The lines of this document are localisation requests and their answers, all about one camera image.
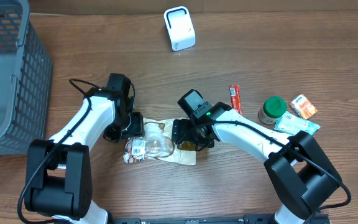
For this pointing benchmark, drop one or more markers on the beige cookie pouch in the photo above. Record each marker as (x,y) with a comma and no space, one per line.
(157,144)

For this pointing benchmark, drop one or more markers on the teal snack packet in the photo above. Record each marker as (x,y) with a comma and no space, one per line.
(292,124)

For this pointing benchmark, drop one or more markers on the orange small packet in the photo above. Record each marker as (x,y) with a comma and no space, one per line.
(303,107)

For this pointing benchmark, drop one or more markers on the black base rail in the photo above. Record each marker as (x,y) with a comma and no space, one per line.
(246,219)

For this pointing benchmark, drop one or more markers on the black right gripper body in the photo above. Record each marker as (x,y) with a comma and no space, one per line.
(186,129)

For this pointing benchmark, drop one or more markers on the red stick packet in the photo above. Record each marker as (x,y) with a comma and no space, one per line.
(235,98)

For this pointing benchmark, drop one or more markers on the green lid jar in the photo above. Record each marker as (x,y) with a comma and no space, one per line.
(273,109)

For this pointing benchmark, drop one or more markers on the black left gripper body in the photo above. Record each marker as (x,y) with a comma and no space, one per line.
(137,123)

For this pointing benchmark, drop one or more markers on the grey plastic mesh basket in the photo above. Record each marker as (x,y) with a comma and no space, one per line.
(25,79)

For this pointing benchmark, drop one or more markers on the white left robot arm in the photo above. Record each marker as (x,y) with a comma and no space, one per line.
(58,181)

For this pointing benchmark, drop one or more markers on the white barcode scanner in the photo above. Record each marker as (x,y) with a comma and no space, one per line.
(180,28)

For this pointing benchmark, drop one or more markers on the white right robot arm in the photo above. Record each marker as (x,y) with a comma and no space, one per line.
(304,179)

